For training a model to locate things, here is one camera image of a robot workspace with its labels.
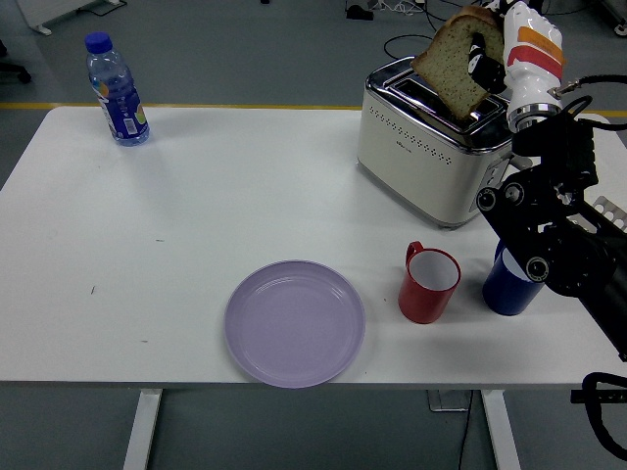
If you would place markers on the metal toast rack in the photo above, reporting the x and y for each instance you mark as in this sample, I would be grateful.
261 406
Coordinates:
610 208

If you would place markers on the red mug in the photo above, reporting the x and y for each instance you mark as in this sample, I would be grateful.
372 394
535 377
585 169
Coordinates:
423 298

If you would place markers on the grey under-table box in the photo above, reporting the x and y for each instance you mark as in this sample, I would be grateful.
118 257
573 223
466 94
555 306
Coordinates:
446 400

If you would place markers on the slice of toast bread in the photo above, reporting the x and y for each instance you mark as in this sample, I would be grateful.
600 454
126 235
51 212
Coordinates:
450 68

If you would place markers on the black power adapter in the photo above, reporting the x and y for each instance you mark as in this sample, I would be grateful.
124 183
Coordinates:
360 12

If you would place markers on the blue mug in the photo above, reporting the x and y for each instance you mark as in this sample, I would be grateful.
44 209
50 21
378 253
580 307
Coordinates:
507 294

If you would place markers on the black table control panel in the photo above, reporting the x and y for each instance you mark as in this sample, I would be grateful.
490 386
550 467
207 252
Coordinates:
614 397

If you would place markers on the cream and chrome toaster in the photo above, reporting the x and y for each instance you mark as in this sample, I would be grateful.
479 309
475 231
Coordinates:
421 166

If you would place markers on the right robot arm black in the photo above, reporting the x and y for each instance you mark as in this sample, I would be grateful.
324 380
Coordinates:
553 220

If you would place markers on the white table leg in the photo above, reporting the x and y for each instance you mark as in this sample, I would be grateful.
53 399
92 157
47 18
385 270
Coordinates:
143 431
500 431

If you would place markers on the black office chair base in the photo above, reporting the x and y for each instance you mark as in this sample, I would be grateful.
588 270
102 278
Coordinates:
14 71

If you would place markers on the purple plate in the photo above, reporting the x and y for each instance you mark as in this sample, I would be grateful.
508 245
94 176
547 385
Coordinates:
295 324

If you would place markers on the white furniture base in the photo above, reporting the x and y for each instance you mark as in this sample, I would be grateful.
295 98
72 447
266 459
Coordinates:
44 17

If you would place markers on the grey chair caster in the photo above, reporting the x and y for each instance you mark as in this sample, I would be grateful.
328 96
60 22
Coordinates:
621 28

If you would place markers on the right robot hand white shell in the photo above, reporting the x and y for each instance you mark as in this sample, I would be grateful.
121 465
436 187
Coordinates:
531 54

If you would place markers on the blue labelled water bottle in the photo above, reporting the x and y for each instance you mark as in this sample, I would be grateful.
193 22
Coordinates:
122 103

